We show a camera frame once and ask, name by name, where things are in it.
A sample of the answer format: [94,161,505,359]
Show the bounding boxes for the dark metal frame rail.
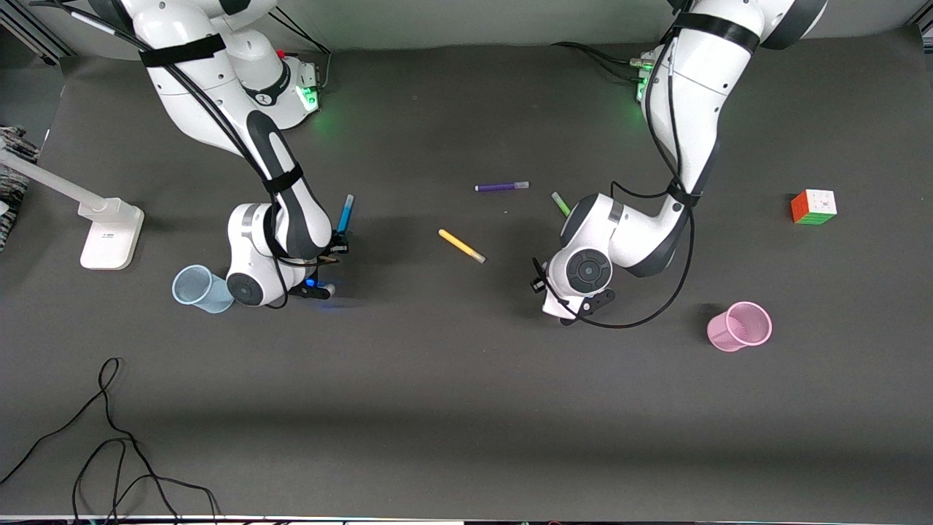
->
[0,0,77,66]

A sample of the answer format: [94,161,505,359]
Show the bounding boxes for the black cables at right arm base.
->
[273,7,332,92]

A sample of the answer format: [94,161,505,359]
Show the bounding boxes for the light blue mesh cup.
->
[171,264,235,315]

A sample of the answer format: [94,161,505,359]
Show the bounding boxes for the grey knitted cloth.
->
[0,125,40,252]

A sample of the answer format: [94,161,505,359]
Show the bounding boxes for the yellow marker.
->
[438,228,487,265]

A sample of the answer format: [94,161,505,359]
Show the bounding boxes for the black cable along right arm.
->
[157,58,292,311]

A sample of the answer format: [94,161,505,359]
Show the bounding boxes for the pink mesh cup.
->
[706,300,773,354]

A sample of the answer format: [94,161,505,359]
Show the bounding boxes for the dark grey table mat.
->
[0,29,933,522]

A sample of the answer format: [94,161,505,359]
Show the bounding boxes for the loose black cable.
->
[0,357,223,525]

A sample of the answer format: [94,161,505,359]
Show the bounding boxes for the colourful puzzle cube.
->
[790,189,838,226]

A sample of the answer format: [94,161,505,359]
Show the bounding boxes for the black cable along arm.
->
[157,58,292,311]
[532,22,697,329]

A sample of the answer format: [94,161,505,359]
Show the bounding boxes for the white stand with flat base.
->
[0,148,145,271]

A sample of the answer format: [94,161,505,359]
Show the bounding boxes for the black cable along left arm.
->
[532,22,697,329]

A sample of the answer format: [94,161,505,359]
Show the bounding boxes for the black cables at left arm base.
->
[550,42,649,82]

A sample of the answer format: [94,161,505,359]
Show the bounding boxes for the black cables at arm base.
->
[550,42,649,82]
[273,7,332,92]

